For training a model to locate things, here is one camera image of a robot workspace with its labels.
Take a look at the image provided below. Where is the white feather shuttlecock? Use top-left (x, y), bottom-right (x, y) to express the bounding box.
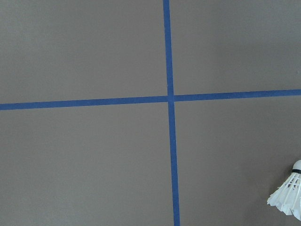
top-left (267, 160), bottom-right (301, 221)

